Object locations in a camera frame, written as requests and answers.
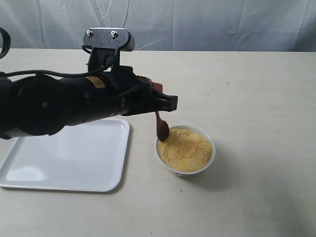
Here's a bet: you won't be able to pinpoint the white ceramic bowl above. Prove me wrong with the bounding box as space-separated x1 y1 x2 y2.
155 124 216 178

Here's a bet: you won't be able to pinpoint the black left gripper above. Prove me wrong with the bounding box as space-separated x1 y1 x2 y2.
81 66 178 121

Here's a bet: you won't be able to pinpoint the brown wooden spoon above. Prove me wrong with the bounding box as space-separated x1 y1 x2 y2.
155 111 170 142

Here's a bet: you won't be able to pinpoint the white rectangular plastic tray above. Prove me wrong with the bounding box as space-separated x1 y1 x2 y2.
0 118 130 193

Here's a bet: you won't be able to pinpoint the beige grains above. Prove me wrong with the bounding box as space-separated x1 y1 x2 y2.
158 127 213 173

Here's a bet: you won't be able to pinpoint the black flat ribbon cable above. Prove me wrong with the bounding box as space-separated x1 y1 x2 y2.
0 27 11 60

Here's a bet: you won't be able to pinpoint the grey wrinkled backdrop curtain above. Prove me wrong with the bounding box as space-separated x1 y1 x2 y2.
0 0 316 52

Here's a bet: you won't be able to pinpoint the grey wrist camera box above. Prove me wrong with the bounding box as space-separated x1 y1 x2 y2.
81 27 135 72

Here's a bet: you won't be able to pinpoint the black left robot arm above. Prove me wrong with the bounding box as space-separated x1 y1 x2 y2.
0 66 178 140

